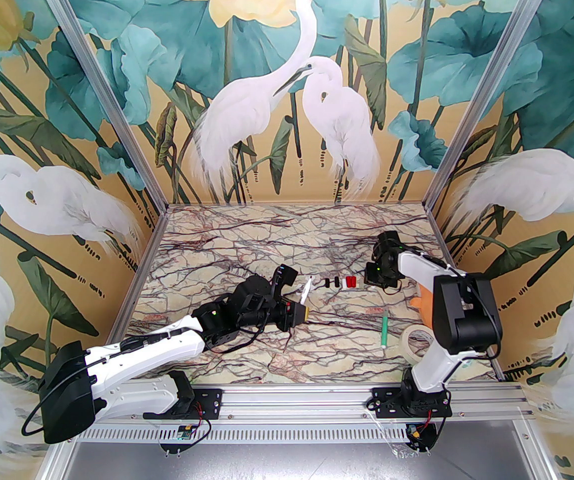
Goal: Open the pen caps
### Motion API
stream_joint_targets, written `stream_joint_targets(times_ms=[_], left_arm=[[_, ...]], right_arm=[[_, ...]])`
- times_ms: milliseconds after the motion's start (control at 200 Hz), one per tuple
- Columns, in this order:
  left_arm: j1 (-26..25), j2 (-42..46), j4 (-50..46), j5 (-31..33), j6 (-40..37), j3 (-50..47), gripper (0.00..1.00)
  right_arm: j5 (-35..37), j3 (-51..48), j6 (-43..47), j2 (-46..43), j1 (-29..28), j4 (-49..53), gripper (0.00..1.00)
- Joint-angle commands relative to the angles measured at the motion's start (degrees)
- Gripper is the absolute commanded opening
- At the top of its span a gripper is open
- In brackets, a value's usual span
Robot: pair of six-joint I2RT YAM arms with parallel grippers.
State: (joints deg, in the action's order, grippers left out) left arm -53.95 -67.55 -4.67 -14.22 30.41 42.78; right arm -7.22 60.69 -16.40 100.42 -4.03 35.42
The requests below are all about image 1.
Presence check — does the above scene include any orange plush toy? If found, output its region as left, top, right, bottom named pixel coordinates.
left=410, top=284, right=436, bottom=315

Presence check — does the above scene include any perforated metal strip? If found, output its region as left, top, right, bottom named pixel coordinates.
left=64, top=422, right=522, bottom=445

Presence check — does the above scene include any red black power wire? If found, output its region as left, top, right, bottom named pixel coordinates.
left=414, top=407, right=440, bottom=436
left=189, top=402, right=213, bottom=441

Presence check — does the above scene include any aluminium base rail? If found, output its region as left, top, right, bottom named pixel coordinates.
left=64, top=385, right=537, bottom=425

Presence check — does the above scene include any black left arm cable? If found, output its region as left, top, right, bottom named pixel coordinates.
left=21, top=363, right=93, bottom=441

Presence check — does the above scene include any small circuit board bracket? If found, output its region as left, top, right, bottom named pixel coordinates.
left=398, top=420, right=440, bottom=456

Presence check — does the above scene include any aluminium frame post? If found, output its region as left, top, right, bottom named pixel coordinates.
left=426, top=0, right=551, bottom=214
left=31, top=0, right=170, bottom=210

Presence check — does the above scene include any grey metal panel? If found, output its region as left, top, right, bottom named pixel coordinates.
left=42, top=440, right=552, bottom=480

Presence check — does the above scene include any large masking tape roll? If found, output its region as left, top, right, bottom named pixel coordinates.
left=399, top=327, right=435, bottom=362

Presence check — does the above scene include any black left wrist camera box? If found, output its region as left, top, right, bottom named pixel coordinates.
left=271, top=265, right=299, bottom=290

